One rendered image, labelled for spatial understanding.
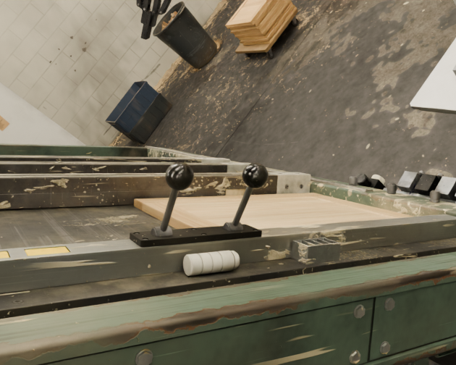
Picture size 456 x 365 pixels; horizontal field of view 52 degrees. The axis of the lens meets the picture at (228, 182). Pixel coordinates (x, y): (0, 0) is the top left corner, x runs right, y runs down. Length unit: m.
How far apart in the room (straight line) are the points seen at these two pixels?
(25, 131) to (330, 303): 4.57
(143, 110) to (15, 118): 1.41
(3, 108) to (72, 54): 1.74
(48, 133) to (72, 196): 3.85
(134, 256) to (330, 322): 0.28
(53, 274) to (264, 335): 0.29
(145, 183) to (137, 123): 4.32
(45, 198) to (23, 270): 0.51
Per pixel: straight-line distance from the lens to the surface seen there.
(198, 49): 5.67
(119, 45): 6.51
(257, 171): 0.67
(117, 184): 1.16
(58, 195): 1.13
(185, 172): 0.61
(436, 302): 0.65
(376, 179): 1.55
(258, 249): 0.75
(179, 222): 0.92
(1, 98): 4.91
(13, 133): 4.94
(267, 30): 4.47
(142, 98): 5.52
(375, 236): 0.92
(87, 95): 6.42
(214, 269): 0.67
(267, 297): 0.47
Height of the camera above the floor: 1.78
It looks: 29 degrees down
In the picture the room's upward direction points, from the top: 50 degrees counter-clockwise
